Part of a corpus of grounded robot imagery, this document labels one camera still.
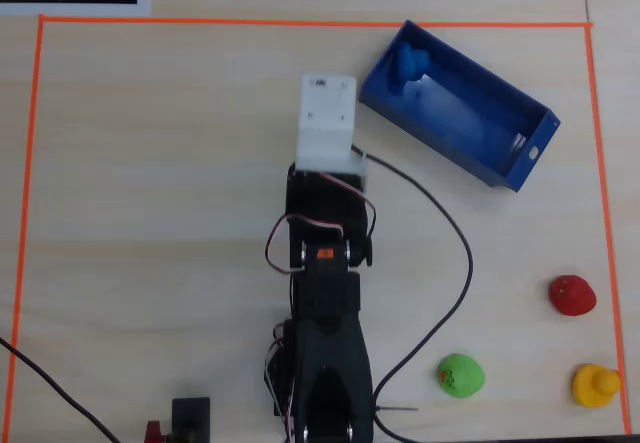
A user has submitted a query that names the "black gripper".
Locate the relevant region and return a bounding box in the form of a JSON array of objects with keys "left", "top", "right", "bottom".
[{"left": 284, "top": 163, "right": 376, "bottom": 272}]

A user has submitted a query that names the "blue rubber duck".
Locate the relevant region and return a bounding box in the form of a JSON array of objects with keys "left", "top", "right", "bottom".
[{"left": 389, "top": 41, "right": 431, "bottom": 97}]

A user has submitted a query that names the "blue plastic box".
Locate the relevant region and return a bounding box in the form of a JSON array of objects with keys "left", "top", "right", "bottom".
[{"left": 358, "top": 18, "right": 562, "bottom": 194}]

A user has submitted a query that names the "green rubber duck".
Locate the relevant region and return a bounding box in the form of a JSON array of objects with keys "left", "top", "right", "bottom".
[{"left": 436, "top": 352, "right": 487, "bottom": 400}]

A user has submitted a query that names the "red rubber duck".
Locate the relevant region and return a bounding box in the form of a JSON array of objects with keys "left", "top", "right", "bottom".
[{"left": 548, "top": 274, "right": 598, "bottom": 318}]

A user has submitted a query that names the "yellow rubber duck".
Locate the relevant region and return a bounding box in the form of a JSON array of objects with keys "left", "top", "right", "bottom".
[{"left": 571, "top": 362, "right": 623, "bottom": 409}]

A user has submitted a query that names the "orange tape strip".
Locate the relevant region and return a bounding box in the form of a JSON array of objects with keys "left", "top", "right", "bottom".
[
  {"left": 38, "top": 15, "right": 595, "bottom": 29},
  {"left": 7, "top": 15, "right": 46, "bottom": 443},
  {"left": 585, "top": 23, "right": 632, "bottom": 435}
]

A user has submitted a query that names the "white red servo wire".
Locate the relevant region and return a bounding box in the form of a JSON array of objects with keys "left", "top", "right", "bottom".
[{"left": 263, "top": 171, "right": 379, "bottom": 277}]

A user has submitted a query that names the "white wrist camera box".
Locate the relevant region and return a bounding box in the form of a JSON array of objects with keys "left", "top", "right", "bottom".
[{"left": 294, "top": 73, "right": 369, "bottom": 175}]

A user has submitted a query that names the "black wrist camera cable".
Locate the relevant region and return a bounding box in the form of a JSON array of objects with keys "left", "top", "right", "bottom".
[{"left": 349, "top": 144, "right": 475, "bottom": 443}]

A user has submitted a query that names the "black camera stand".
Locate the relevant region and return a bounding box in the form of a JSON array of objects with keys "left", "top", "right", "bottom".
[{"left": 171, "top": 396, "right": 212, "bottom": 443}]

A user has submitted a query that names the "black stand camera cable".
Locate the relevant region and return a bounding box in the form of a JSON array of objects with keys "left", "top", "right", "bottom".
[{"left": 0, "top": 335, "right": 122, "bottom": 443}]

